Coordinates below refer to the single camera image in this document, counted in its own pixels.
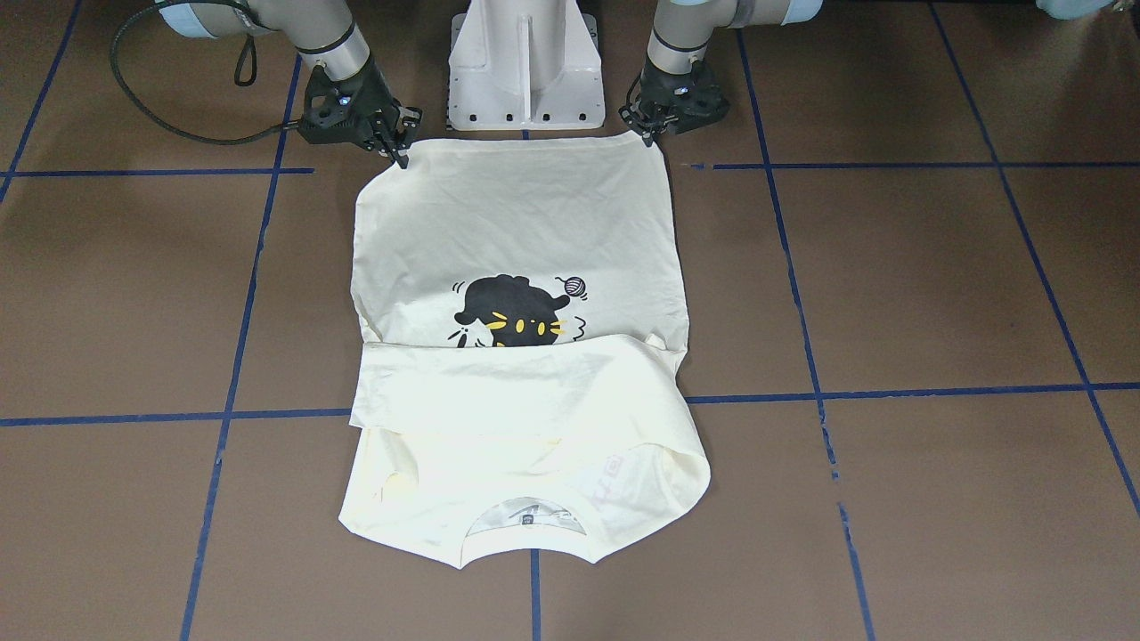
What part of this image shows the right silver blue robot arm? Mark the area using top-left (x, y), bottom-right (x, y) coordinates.
top-left (155, 1), bottom-right (422, 169)

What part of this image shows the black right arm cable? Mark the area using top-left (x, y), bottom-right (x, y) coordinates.
top-left (109, 0), bottom-right (309, 147)

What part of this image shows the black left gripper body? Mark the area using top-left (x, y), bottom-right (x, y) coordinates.
top-left (634, 60), bottom-right (730, 133)

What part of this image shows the cream long-sleeve cat shirt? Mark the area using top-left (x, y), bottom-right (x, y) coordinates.
top-left (337, 133), bottom-right (710, 568)

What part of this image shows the white camera pole with base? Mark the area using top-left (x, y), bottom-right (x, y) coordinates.
top-left (445, 1), bottom-right (606, 131)

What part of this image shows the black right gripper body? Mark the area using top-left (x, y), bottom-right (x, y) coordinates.
top-left (298, 64), bottom-right (400, 149)

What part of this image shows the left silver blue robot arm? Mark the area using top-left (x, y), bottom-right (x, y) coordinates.
top-left (640, 1), bottom-right (1137, 164)

